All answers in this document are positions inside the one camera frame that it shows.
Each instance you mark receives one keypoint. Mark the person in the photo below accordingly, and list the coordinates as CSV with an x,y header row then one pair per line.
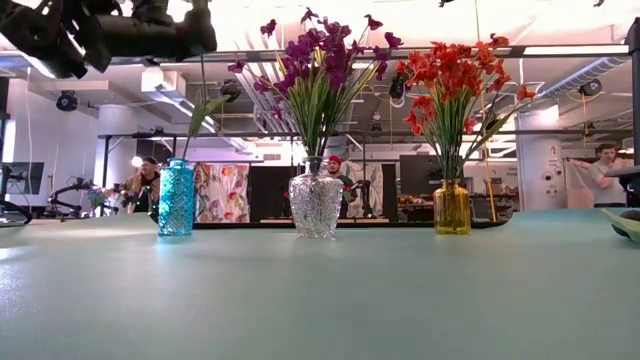
x,y
607,175
347,192
142,182

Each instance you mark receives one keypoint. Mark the colourful floral curtain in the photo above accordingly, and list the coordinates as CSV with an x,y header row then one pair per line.
x,y
220,192

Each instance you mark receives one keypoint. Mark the black background robot arm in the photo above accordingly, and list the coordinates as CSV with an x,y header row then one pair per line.
x,y
65,192

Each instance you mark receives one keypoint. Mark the blue textured glass vase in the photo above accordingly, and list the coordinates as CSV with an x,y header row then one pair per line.
x,y
176,200

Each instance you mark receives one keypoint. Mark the dark background monitor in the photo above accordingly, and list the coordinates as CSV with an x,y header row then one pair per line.
x,y
417,172

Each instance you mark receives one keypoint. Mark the yellow ribbed glass vase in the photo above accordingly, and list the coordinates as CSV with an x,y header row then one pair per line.
x,y
451,210

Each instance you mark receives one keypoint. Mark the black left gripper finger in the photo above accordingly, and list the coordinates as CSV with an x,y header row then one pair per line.
x,y
150,37

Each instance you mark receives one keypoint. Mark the black artificial tulip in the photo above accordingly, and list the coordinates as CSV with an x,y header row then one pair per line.
x,y
202,75
200,115
622,227

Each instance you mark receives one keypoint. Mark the grey wall monitor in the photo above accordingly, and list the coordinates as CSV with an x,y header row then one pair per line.
x,y
22,177

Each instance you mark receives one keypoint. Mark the white ceiling air unit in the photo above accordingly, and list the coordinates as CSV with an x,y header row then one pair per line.
x,y
162,80

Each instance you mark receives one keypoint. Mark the clear vase with purple flowers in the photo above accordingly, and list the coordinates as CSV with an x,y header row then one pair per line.
x,y
334,30

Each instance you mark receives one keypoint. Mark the clear cut glass vase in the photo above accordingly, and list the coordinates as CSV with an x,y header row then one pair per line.
x,y
316,205

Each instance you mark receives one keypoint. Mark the white hanging cloth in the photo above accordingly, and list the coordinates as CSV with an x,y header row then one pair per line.
x,y
580,185

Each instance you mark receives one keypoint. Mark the black ceiling spotlight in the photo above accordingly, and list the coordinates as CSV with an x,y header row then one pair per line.
x,y
397,86
591,87
66,100

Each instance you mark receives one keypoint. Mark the black rig post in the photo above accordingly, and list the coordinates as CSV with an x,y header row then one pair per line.
x,y
634,100

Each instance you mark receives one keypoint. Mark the white round pillar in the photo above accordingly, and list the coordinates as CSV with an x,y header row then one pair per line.
x,y
540,165

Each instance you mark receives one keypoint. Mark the silver ribbed ventilation duct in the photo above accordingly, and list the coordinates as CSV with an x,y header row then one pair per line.
x,y
575,75

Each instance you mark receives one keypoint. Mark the grey horizontal ceiling beam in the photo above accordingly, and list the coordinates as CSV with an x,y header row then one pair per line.
x,y
550,50

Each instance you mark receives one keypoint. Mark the grey side desk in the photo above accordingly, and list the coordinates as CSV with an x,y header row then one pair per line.
x,y
622,171

